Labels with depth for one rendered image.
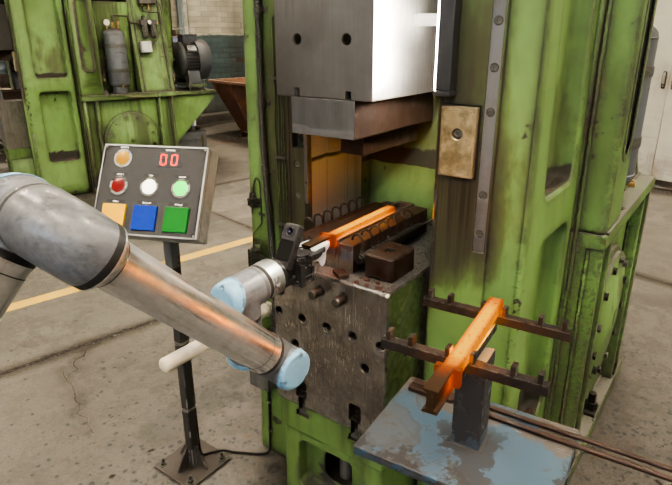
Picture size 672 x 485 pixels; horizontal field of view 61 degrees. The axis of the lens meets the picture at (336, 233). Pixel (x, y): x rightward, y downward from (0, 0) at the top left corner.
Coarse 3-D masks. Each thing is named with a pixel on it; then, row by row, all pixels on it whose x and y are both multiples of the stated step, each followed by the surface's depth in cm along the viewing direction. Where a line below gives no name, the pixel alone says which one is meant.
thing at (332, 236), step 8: (384, 208) 174; (392, 208) 174; (368, 216) 166; (376, 216) 167; (352, 224) 160; (360, 224) 161; (336, 232) 154; (344, 232) 155; (312, 240) 147; (320, 240) 147; (328, 240) 151; (336, 240) 151; (304, 248) 144
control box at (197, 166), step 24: (120, 144) 172; (120, 168) 171; (144, 168) 169; (168, 168) 168; (192, 168) 167; (216, 168) 173; (120, 192) 169; (168, 192) 166; (192, 192) 165; (192, 216) 164; (168, 240) 168; (192, 240) 163
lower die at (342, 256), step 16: (368, 208) 184; (400, 208) 177; (416, 208) 180; (336, 224) 166; (368, 224) 163; (384, 224) 165; (400, 224) 167; (304, 240) 158; (352, 240) 152; (368, 240) 154; (384, 240) 161; (336, 256) 153; (352, 256) 149; (352, 272) 151
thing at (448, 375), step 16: (496, 304) 119; (480, 320) 113; (464, 336) 107; (480, 336) 107; (464, 352) 102; (448, 368) 95; (464, 368) 100; (432, 384) 91; (448, 384) 96; (432, 400) 89
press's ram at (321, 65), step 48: (288, 0) 139; (336, 0) 131; (384, 0) 129; (432, 0) 147; (288, 48) 143; (336, 48) 135; (384, 48) 133; (432, 48) 152; (336, 96) 138; (384, 96) 137
